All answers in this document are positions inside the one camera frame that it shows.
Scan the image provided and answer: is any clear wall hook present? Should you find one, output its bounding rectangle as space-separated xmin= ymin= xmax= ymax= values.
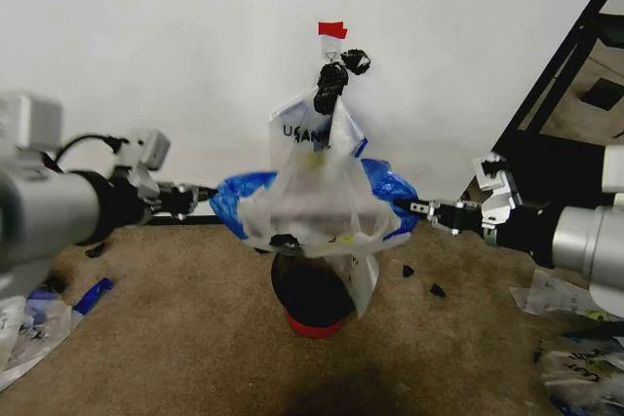
xmin=319 ymin=35 xmax=343 ymax=67

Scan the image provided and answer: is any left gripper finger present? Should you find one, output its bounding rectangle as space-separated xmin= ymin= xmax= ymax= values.
xmin=174 ymin=193 xmax=213 ymax=220
xmin=180 ymin=182 xmax=219 ymax=196

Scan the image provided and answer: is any black metal shelf frame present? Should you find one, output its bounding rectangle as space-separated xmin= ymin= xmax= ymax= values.
xmin=487 ymin=0 xmax=624 ymax=157

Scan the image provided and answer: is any blue plastic strip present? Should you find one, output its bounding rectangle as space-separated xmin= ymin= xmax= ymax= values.
xmin=72 ymin=277 xmax=115 ymax=316

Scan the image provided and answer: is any black tape clump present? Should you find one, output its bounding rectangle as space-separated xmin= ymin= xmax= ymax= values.
xmin=340 ymin=48 xmax=372 ymax=78
xmin=313 ymin=62 xmax=350 ymax=116

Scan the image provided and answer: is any black tape piece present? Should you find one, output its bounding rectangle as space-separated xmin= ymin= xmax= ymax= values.
xmin=268 ymin=234 xmax=304 ymax=255

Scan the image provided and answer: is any red tape piece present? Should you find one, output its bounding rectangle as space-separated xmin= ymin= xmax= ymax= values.
xmin=317 ymin=20 xmax=349 ymax=41

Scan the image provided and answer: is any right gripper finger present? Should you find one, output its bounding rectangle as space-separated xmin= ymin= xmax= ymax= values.
xmin=422 ymin=213 xmax=462 ymax=238
xmin=391 ymin=198 xmax=463 ymax=218

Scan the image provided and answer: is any crumpled clear plastic bag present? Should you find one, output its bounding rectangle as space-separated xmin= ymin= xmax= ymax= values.
xmin=534 ymin=333 xmax=624 ymax=416
xmin=0 ymin=287 xmax=85 ymax=391
xmin=508 ymin=268 xmax=604 ymax=321

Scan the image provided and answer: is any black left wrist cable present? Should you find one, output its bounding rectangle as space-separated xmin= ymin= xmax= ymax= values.
xmin=52 ymin=132 xmax=122 ymax=170

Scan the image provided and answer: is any black trash bin red base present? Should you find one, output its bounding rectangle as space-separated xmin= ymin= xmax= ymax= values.
xmin=269 ymin=244 xmax=360 ymax=340

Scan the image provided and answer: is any clear printed plastic bag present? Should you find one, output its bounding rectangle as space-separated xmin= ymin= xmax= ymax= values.
xmin=240 ymin=87 xmax=387 ymax=321

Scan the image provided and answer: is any blue plastic garbage bag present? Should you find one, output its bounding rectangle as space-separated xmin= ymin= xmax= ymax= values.
xmin=209 ymin=156 xmax=418 ymax=249

